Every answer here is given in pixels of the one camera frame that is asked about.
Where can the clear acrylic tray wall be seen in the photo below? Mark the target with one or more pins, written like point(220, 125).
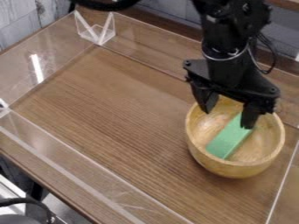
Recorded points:
point(92, 125)

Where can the clear acrylic corner bracket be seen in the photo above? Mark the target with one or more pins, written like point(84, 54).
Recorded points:
point(98, 34)

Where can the green rectangular block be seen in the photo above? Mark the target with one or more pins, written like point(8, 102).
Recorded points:
point(228, 139)

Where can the brown wooden bowl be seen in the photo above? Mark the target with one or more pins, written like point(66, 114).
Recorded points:
point(258, 149)

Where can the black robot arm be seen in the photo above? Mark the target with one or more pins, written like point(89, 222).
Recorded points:
point(230, 27)

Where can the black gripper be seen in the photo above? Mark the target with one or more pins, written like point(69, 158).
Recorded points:
point(232, 76)

